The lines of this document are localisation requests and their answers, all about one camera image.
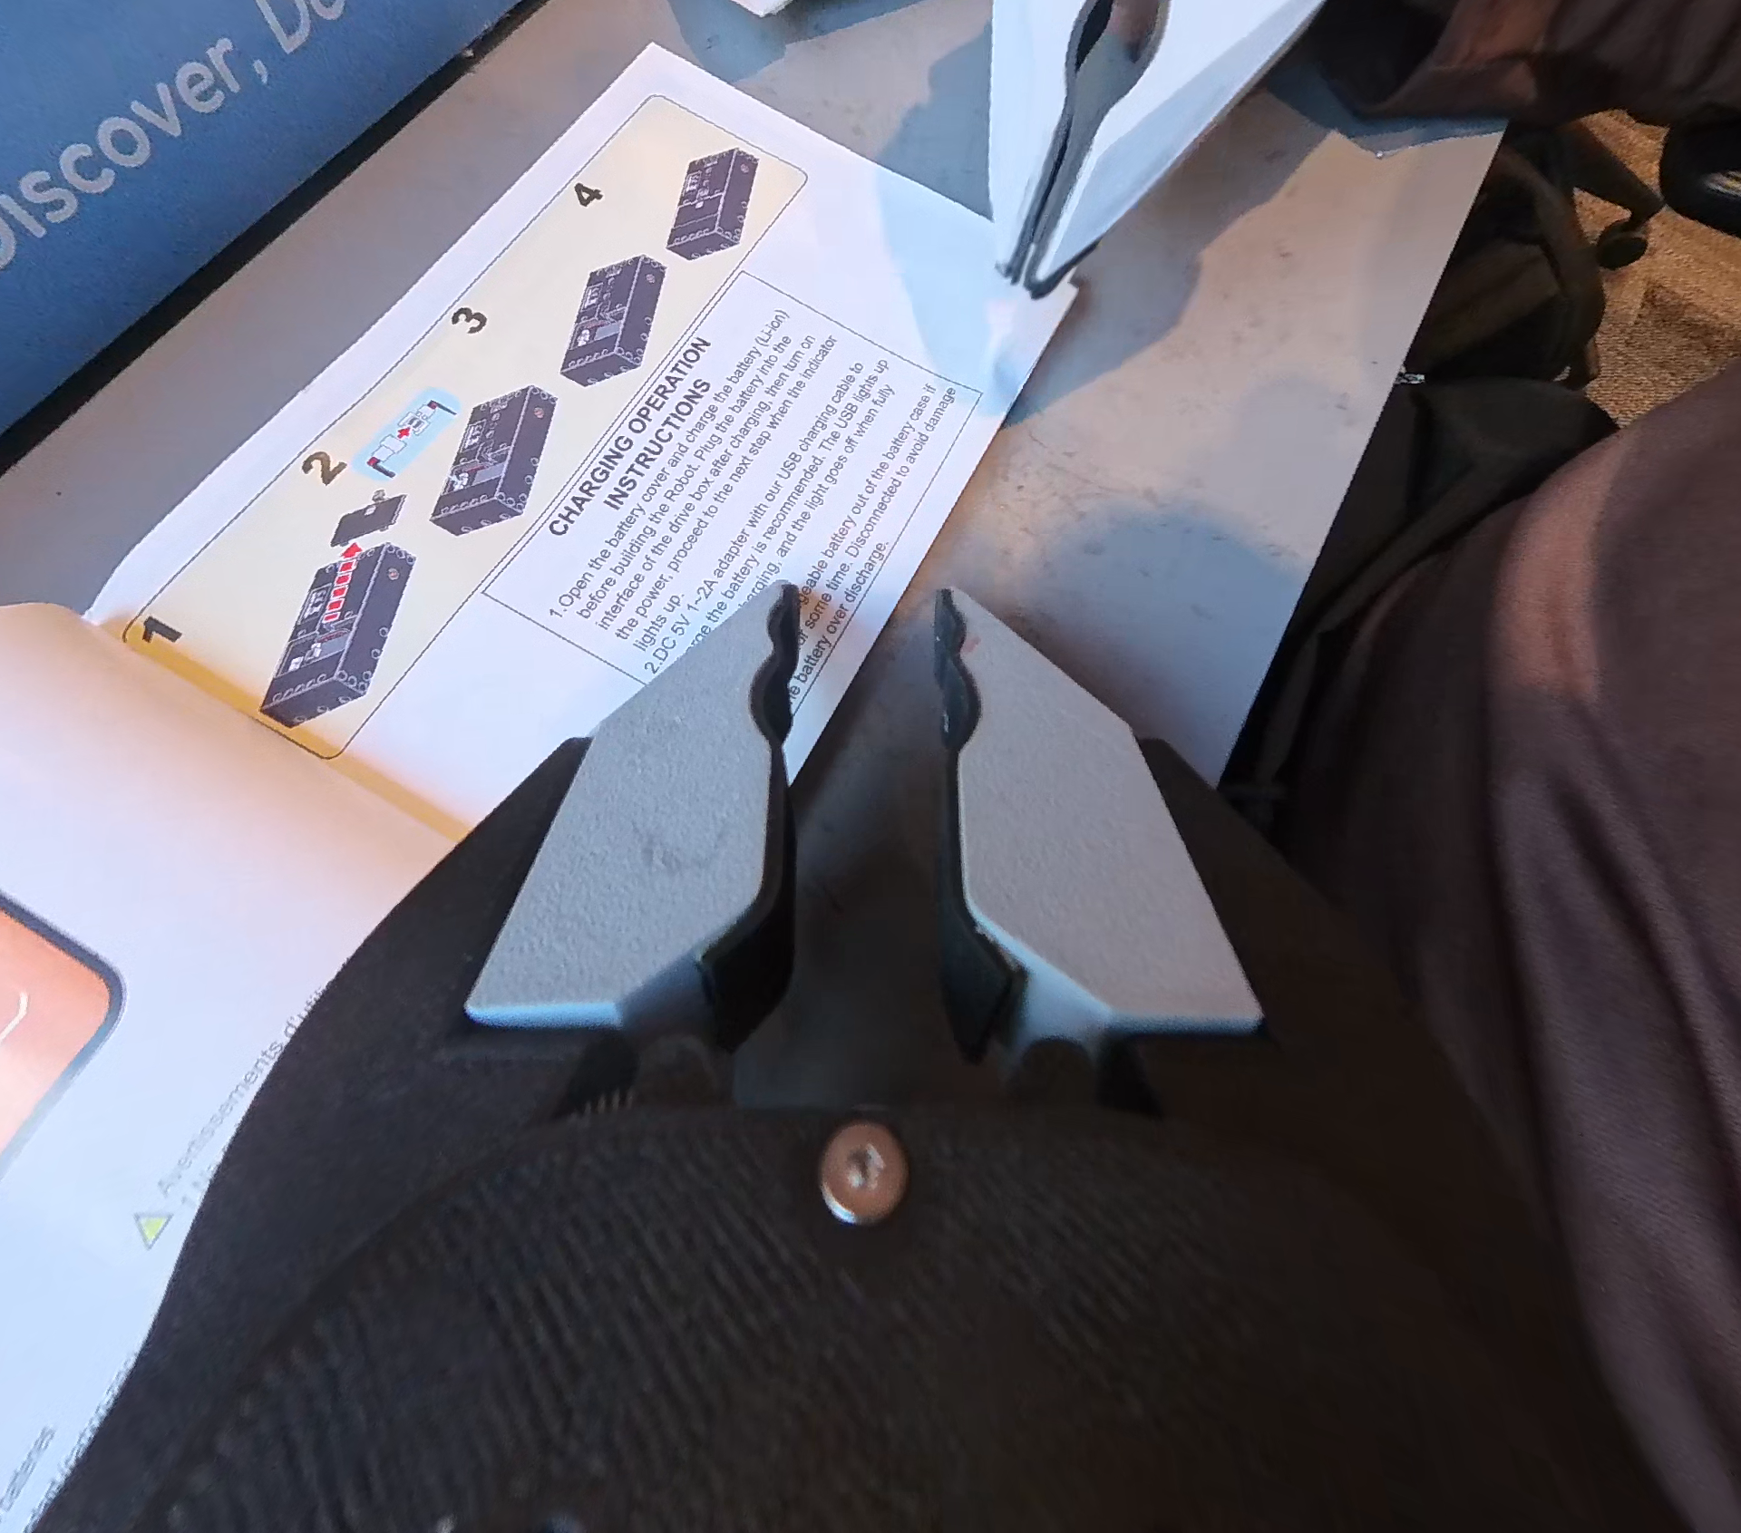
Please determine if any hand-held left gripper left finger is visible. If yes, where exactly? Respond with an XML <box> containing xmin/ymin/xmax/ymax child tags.
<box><xmin>462</xmin><ymin>584</ymin><xmax>804</xmax><ymax>1056</ymax></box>

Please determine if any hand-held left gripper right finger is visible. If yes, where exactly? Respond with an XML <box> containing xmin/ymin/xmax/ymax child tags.
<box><xmin>930</xmin><ymin>588</ymin><xmax>1267</xmax><ymax>1065</ymax></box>

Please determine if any blue-cover instruction booklet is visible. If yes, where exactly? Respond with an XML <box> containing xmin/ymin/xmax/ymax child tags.
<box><xmin>0</xmin><ymin>40</ymin><xmax>1079</xmax><ymax>1533</ymax></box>

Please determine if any black chair base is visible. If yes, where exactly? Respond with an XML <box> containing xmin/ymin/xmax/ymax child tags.
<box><xmin>1576</xmin><ymin>111</ymin><xmax>1741</xmax><ymax>269</ymax></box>

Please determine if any blue cardboard box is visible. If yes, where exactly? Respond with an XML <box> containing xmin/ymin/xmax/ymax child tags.
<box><xmin>0</xmin><ymin>0</ymin><xmax>606</xmax><ymax>439</ymax></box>

